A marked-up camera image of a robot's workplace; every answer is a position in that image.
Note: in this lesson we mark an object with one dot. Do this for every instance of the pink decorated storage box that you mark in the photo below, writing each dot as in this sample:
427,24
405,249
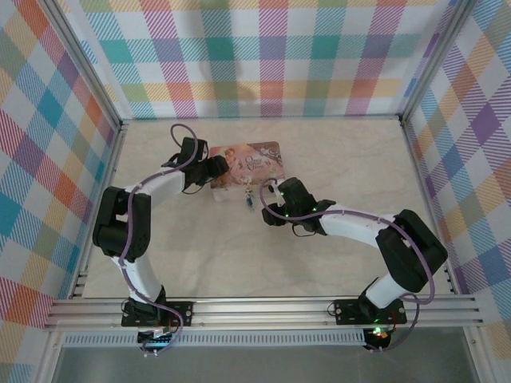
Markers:
255,159

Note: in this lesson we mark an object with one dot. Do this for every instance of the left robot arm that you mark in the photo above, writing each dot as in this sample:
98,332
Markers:
120,223

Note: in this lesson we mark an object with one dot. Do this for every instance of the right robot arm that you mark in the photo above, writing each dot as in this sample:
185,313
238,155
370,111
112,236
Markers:
415,247

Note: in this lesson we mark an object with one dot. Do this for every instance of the grey metal panel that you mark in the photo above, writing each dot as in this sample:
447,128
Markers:
259,365

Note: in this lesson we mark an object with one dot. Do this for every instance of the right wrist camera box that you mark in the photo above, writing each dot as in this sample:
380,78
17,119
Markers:
277,192

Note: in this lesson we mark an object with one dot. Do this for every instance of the aluminium frame rail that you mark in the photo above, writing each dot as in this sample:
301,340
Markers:
113,159
259,118
420,179

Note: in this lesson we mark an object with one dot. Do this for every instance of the long aluminium mounting rail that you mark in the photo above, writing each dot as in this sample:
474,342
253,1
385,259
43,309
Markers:
259,311

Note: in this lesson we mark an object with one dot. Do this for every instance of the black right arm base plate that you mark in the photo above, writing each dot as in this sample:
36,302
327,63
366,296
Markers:
347,313

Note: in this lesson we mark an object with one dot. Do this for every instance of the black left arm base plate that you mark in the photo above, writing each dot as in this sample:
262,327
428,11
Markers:
183,311

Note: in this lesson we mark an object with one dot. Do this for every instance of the aluminium frame post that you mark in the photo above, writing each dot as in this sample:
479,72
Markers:
433,60
89,64
477,355
48,359

